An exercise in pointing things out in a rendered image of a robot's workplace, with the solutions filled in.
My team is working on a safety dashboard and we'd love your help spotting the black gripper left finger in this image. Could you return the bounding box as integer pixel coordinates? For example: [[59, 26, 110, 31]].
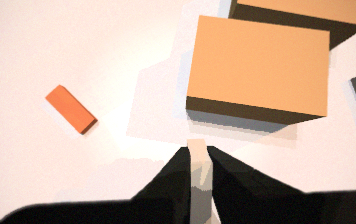
[[0, 146, 191, 224]]

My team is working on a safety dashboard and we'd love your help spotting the orange rectangular block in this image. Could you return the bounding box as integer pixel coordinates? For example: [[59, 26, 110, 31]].
[[228, 0, 356, 52], [185, 15, 330, 125], [45, 84, 99, 134]]

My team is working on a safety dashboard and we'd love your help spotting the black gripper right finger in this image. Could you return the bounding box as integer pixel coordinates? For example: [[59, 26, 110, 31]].
[[207, 145, 356, 224]]

